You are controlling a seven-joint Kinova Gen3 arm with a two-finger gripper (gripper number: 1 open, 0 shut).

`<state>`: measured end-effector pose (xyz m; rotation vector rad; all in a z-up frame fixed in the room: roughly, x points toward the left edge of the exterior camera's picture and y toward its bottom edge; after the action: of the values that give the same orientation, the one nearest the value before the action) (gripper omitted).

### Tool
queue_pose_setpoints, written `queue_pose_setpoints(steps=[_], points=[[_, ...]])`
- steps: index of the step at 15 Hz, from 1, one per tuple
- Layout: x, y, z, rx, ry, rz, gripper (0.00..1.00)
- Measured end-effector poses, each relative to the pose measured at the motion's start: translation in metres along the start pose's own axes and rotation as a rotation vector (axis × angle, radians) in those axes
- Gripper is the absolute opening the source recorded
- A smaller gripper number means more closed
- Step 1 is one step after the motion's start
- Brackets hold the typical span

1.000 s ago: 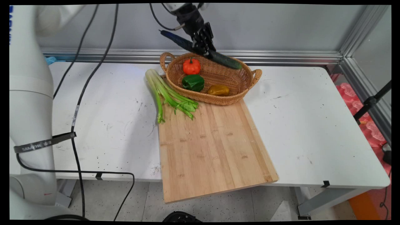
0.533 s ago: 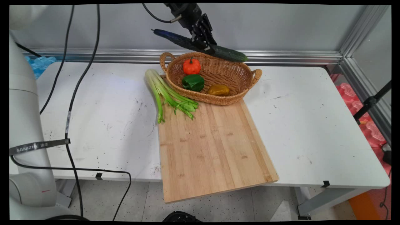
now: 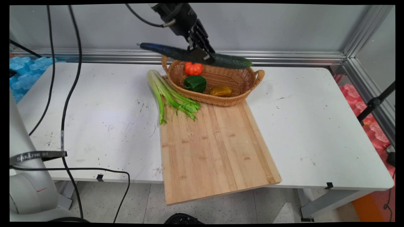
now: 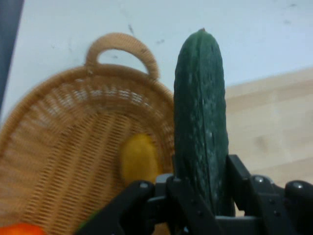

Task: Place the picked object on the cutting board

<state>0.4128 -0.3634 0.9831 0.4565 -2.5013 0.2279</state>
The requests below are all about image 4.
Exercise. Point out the yellow bell pepper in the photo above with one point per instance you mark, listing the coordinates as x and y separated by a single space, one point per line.
139 159

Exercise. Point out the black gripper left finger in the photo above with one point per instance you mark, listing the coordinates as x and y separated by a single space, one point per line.
146 210

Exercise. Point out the woven wicker basket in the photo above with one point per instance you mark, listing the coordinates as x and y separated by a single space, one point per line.
73 147

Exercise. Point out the bamboo cutting board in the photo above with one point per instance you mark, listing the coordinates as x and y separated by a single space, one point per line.
271 122

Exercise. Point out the dark green cucumber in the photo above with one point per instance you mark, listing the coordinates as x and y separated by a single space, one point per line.
200 122

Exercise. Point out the red tomato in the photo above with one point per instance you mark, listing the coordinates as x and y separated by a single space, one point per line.
22 229

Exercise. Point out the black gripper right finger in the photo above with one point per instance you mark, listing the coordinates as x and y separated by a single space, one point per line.
274 203

